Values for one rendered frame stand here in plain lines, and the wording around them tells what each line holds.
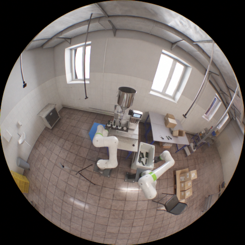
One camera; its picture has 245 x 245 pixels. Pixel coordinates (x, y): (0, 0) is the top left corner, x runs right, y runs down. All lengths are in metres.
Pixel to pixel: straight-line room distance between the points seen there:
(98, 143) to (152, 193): 0.74
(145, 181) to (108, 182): 1.55
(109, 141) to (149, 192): 0.66
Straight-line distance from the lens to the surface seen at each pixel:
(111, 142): 0.77
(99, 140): 0.78
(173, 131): 2.52
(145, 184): 0.78
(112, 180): 2.20
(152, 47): 2.59
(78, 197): 2.49
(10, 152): 3.95
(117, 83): 2.58
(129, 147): 1.65
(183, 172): 3.28
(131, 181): 2.26
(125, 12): 2.05
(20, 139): 3.73
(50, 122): 3.52
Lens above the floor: 2.20
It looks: 46 degrees down
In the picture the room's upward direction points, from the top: 12 degrees clockwise
